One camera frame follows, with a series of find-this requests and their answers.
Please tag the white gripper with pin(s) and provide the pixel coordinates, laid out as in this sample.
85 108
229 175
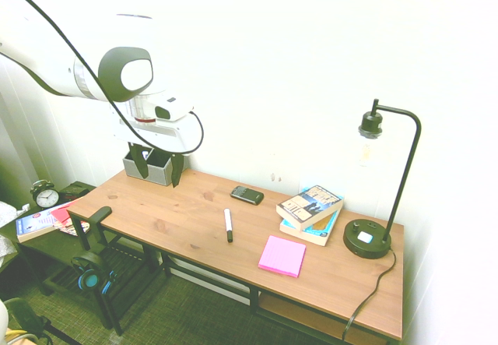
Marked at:
171 134

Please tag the white marker black cap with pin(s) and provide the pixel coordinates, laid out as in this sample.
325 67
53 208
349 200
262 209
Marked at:
228 222

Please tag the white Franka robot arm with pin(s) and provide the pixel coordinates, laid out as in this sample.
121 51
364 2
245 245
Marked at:
39 60

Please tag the grey fabric desk organizer holder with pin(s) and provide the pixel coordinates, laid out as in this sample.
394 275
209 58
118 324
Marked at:
157 175

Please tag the white sticker with code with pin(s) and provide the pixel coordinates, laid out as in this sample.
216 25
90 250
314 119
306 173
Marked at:
146 154

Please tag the black headphone hanger hook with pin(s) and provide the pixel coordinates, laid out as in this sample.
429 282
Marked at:
99 214

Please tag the small black box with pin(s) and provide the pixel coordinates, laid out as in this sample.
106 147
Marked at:
74 193

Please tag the black keypad mobile phone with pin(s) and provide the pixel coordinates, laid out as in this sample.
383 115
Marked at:
247 195

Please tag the red patterned booklet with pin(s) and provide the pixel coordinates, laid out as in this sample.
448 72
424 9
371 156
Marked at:
64 214

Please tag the black twin bell alarm clock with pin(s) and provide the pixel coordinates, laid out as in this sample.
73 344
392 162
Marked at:
45 196

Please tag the black blue headphones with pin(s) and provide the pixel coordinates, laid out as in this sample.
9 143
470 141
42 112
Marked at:
91 279

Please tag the white blue softcover book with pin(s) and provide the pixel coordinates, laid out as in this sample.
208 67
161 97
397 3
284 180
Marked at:
33 226

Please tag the dark side table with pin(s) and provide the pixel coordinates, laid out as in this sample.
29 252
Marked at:
46 249

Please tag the pink sticky note pad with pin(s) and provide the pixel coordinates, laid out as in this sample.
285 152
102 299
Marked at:
283 256

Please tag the paperback book photo cover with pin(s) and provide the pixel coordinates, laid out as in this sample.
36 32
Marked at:
307 205

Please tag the white crumpled cloth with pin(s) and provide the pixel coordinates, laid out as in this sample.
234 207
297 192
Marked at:
7 214

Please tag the light blue paperback book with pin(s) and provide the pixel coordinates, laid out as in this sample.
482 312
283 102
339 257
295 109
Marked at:
317 234

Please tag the black desk lamp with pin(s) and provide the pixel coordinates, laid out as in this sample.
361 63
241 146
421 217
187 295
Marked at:
365 242

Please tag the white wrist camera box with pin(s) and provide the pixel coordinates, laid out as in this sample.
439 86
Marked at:
171 108

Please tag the wooden desk with black frame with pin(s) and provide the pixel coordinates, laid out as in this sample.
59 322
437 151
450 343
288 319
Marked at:
253 298

